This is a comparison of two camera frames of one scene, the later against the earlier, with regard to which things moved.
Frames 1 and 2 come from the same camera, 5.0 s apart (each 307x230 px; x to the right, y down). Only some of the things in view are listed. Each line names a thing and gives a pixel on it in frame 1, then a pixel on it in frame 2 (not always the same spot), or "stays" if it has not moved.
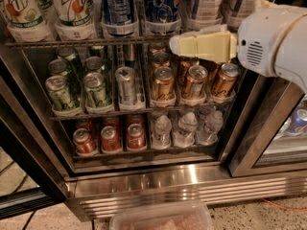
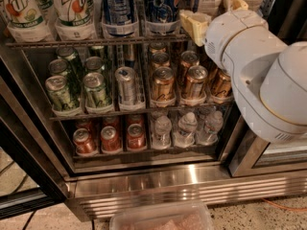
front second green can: [95, 89] stays
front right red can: [135, 136] stays
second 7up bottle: [75, 11] stays
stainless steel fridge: [107, 121] stays
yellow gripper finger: [206, 31] to [231, 2]
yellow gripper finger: [214, 46] to [196, 25]
